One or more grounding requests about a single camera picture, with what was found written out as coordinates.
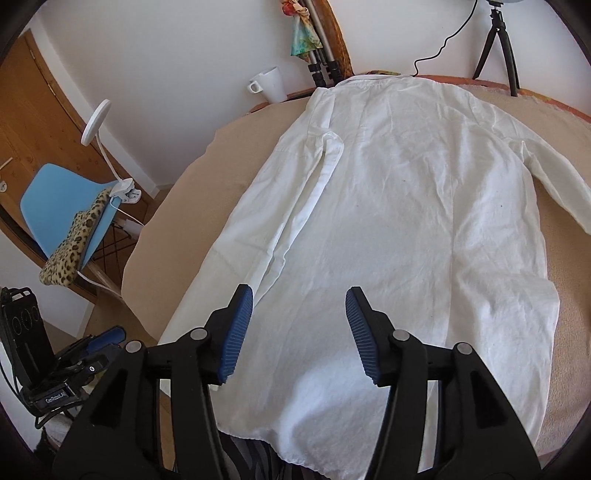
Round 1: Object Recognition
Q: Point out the zebra striped clothing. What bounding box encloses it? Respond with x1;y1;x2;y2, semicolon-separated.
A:
222;431;296;480

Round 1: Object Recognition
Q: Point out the colourful scarf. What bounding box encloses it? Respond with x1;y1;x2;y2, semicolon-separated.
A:
279;0;324;63

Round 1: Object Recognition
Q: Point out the silver tripod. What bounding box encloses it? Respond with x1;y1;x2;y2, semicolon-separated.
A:
295;0;345;88

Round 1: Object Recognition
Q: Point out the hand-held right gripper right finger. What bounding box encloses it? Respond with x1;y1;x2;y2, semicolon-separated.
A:
345;286;541;480

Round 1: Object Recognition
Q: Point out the blue chair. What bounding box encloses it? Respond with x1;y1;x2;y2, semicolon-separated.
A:
21;164;139;278

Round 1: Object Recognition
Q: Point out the leopard print cloth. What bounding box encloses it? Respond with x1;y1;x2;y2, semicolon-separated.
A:
39;187;116;287

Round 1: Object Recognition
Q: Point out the white shirt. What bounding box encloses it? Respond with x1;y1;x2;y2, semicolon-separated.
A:
158;74;591;480

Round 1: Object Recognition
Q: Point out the small black tripod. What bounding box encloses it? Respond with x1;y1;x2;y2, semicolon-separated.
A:
472;0;522;97

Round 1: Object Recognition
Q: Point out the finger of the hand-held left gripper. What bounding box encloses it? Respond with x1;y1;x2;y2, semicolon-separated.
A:
55;325;126;365
65;346;124;391

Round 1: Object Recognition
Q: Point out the black cable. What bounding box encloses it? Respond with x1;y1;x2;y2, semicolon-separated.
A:
412;0;478;77

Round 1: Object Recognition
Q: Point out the orange wooden plank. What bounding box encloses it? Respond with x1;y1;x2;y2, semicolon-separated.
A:
318;0;354;77

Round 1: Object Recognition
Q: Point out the white clip lamp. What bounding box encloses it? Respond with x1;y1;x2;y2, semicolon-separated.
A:
81;99;141;204

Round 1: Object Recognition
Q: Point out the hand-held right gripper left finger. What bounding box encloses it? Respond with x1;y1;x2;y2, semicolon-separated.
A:
53;284;254;480

